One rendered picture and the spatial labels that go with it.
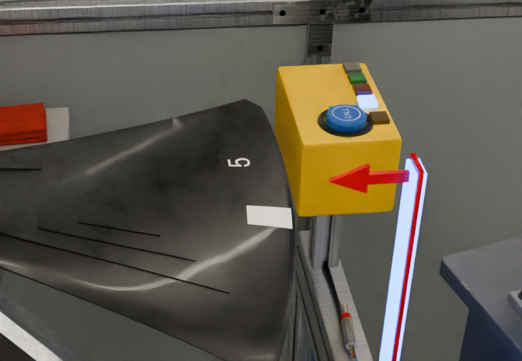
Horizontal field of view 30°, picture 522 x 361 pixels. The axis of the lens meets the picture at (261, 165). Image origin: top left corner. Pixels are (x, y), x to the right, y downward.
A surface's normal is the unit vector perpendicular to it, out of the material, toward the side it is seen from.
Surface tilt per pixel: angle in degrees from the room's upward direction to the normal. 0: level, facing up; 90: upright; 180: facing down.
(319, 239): 90
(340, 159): 90
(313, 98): 0
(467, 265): 0
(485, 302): 0
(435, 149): 90
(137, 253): 18
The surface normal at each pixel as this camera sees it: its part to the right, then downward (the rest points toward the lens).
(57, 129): 0.03, -0.83
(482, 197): 0.15, 0.55
